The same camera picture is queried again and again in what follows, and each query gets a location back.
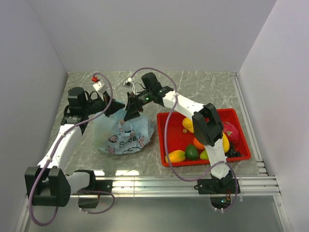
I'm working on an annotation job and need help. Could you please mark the black grape bunch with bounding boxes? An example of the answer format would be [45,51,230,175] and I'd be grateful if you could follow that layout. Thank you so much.
[225,144,243,158]

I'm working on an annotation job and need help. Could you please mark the green pear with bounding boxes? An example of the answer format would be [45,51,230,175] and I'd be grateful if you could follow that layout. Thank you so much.
[199,150,209,160]

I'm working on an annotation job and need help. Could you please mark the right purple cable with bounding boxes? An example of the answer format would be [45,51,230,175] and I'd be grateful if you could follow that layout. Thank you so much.
[129,67,242,211]

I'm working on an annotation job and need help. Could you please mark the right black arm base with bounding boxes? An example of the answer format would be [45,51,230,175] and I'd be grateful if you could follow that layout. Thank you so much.
[194,178,240,212]

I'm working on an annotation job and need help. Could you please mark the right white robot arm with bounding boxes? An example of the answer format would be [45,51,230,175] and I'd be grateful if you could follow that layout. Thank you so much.
[124,72,233,193]

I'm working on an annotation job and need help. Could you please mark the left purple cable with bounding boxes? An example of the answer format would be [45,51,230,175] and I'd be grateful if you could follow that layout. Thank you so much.
[28,72,116,226]

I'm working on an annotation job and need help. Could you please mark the orange fruit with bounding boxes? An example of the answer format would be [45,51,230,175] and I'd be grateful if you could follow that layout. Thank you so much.
[193,137,205,150]

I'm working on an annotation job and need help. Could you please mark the pink dragon fruit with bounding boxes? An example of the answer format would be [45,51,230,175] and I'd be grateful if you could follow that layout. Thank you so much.
[223,122,239,144]

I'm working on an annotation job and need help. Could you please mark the dark green avocado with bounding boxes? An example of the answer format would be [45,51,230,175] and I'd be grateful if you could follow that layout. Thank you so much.
[185,144,199,160]

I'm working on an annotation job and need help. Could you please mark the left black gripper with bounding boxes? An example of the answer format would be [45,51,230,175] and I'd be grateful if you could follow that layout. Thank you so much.
[83,90,125,117]

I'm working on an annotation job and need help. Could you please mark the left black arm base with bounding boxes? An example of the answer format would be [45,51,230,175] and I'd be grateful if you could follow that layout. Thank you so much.
[74,179,113,210]

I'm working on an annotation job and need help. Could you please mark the purple cable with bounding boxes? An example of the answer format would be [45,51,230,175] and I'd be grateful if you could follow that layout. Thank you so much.
[28,72,116,226]
[129,67,242,211]

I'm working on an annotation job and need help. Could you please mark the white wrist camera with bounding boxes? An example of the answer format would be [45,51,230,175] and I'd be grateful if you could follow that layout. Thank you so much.
[123,77,135,94]
[92,76,109,99]

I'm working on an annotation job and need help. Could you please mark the yellow orange papaya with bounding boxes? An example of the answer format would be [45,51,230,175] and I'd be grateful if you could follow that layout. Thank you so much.
[168,150,186,163]

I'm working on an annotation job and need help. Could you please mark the light blue plastic bag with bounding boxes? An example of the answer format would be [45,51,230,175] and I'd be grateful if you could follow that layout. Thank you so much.
[93,109,155,155]

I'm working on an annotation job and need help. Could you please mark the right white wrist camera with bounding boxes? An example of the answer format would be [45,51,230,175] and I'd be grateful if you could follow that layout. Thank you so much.
[123,77,135,94]

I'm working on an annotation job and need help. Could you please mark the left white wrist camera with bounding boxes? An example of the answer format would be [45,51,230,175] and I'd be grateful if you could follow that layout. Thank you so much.
[92,76,109,99]

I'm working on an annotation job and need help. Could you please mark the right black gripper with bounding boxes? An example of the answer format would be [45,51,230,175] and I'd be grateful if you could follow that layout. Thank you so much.
[123,90,153,122]

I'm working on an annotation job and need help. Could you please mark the yellow pear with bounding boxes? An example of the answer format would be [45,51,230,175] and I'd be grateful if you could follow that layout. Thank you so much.
[182,117,194,133]

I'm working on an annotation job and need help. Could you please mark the long yellow banana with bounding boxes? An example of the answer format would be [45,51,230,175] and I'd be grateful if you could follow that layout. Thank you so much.
[222,133,230,153]

